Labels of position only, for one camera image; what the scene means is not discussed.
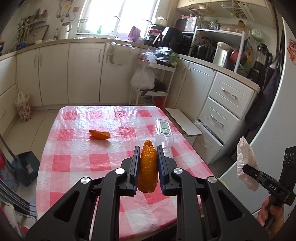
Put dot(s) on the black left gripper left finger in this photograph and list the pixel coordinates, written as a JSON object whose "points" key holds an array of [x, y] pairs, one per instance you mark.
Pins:
{"points": [[90, 209]]}

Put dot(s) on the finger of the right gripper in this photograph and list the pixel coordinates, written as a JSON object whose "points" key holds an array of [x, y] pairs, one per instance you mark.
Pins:
{"points": [[260, 177]]}

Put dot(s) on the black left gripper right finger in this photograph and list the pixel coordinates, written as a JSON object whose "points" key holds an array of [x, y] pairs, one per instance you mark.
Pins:
{"points": [[206, 209]]}

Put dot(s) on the white paper tissue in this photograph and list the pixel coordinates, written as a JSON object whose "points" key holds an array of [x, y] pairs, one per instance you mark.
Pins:
{"points": [[245, 156]]}

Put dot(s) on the orange peel piece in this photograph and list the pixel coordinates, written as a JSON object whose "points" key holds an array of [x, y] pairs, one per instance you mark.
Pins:
{"points": [[148, 170], [100, 135]]}

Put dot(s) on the white refrigerator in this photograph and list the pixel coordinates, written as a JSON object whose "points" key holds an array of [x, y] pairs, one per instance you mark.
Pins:
{"points": [[275, 135]]}

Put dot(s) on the dark teal dustpan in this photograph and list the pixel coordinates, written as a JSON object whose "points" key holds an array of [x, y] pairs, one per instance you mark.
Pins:
{"points": [[26, 166]]}

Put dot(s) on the floral fabric bag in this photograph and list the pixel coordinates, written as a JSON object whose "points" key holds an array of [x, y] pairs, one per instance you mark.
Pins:
{"points": [[7, 175]]}

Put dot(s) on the pink checkered plastic tablecloth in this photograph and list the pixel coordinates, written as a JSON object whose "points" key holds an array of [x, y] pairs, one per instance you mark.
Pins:
{"points": [[71, 153]]}

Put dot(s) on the clear plastic bottle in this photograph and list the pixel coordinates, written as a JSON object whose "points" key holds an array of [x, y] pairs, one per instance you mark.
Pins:
{"points": [[164, 137]]}

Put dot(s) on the black blender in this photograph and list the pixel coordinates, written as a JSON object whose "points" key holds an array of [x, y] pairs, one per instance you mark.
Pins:
{"points": [[262, 58]]}

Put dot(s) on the red bowl on shelf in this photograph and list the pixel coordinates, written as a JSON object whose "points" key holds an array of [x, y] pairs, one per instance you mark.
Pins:
{"points": [[234, 57]]}

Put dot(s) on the white electric kettle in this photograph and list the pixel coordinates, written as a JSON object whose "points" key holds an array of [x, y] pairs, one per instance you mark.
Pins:
{"points": [[222, 56]]}

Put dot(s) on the black cooking pot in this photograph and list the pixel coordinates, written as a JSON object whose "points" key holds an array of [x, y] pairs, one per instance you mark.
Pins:
{"points": [[203, 52]]}

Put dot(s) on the white shelf unit on counter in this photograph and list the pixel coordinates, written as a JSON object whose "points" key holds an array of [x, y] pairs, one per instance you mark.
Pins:
{"points": [[210, 38]]}

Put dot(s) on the white metal trolley rack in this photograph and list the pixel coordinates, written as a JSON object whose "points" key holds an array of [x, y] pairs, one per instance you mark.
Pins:
{"points": [[162, 84]]}

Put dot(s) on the white plastic bag on trolley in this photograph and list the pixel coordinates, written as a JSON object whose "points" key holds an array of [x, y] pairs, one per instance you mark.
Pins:
{"points": [[143, 78]]}

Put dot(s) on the dark bag of vegetables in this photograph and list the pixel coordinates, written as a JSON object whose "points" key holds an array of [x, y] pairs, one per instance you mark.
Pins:
{"points": [[166, 56]]}

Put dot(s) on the black air fryer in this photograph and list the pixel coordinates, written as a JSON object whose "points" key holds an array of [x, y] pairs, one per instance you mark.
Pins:
{"points": [[170, 37]]}

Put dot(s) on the chrome sink faucet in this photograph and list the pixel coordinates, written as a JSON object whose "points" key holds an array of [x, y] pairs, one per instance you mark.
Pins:
{"points": [[117, 25]]}

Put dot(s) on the purple bottle by sink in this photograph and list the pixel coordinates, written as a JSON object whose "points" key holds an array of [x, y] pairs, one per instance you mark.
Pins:
{"points": [[134, 34]]}

